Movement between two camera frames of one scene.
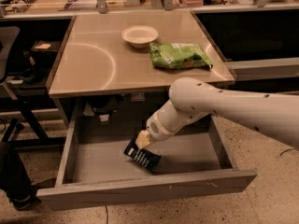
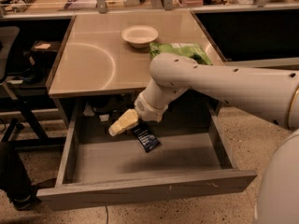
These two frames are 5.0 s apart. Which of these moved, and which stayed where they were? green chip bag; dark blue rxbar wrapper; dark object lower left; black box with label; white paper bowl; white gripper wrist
Moved: dark blue rxbar wrapper; white gripper wrist
Stayed: green chip bag; white paper bowl; black box with label; dark object lower left
